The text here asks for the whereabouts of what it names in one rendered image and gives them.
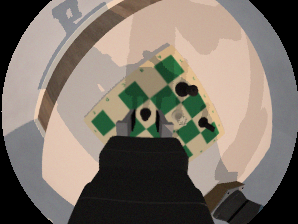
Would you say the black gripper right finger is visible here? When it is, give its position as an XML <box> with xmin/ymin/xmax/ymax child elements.
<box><xmin>155</xmin><ymin>110</ymin><xmax>174</xmax><ymax>138</ymax></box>

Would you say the green and cream chessboard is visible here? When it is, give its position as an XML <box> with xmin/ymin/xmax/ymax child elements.
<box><xmin>83</xmin><ymin>45</ymin><xmax>225</xmax><ymax>162</ymax></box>

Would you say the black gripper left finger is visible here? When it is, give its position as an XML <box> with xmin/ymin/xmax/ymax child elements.
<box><xmin>116</xmin><ymin>109</ymin><xmax>136</xmax><ymax>136</ymax></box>

